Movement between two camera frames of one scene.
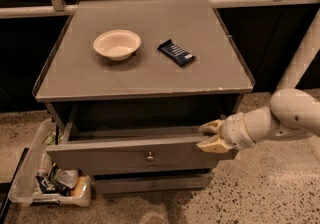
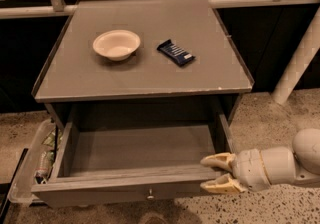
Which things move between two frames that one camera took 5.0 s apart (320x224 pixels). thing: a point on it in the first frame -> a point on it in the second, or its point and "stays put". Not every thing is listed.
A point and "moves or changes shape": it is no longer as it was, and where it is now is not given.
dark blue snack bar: x=179 y=55 stays put
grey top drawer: x=141 y=136 moves or changes shape
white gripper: x=233 y=129 -> x=247 y=168
